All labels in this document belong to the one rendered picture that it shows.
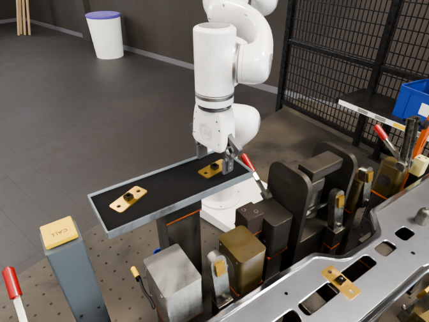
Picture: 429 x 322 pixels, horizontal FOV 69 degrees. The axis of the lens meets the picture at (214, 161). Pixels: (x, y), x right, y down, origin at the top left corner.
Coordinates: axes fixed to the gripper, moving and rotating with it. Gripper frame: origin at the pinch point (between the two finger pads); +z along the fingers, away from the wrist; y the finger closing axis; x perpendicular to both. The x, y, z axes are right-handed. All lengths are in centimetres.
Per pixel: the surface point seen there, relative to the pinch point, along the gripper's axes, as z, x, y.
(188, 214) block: 9.4, -10.9, 2.3
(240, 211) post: 8.4, -1.8, 11.0
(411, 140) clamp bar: 5, 55, 28
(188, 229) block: 15.0, -10.9, 1.9
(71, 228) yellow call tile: 2.5, -34.7, -4.6
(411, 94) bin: 5, 94, 14
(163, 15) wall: 47, 264, -401
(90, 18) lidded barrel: 54, 185, -494
